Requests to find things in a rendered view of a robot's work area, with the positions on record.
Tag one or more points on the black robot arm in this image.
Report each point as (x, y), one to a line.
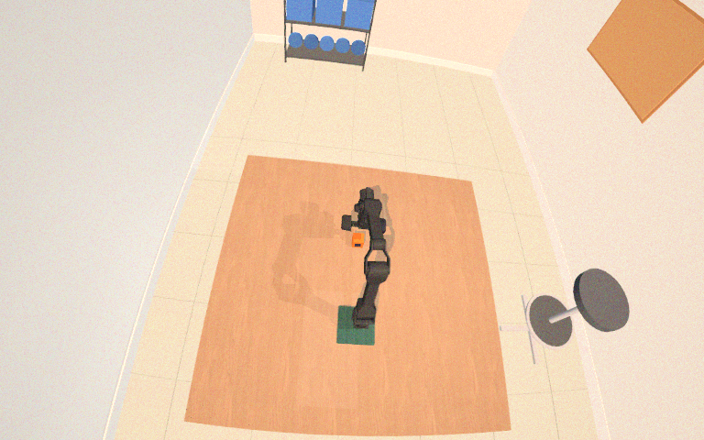
(376, 272)

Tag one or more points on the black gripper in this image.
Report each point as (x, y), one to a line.
(347, 223)

